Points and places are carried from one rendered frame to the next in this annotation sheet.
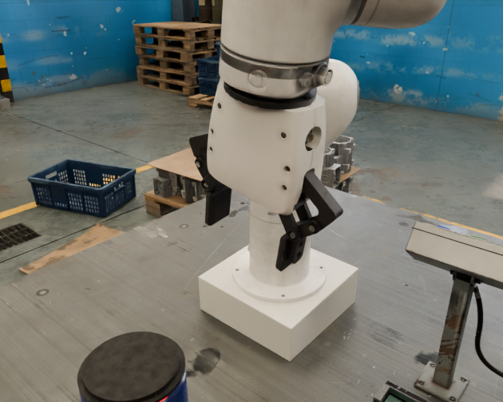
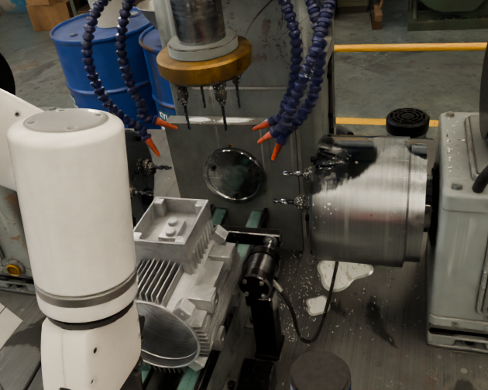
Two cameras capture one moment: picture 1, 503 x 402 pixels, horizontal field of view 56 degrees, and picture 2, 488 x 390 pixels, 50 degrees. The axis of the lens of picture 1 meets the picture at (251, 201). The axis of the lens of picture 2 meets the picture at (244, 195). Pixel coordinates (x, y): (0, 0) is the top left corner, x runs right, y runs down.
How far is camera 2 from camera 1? 0.56 m
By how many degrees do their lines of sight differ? 91
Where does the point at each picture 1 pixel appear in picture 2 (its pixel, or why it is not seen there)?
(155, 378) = (321, 357)
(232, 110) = (108, 335)
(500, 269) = (0, 332)
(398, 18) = not seen: hidden behind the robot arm
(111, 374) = (332, 377)
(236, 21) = (125, 256)
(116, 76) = not seen: outside the picture
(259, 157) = (128, 338)
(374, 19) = not seen: hidden behind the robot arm
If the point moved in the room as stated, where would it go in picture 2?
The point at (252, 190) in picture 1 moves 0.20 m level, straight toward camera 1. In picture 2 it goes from (127, 370) to (310, 292)
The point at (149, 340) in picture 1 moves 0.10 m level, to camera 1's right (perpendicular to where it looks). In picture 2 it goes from (300, 376) to (256, 309)
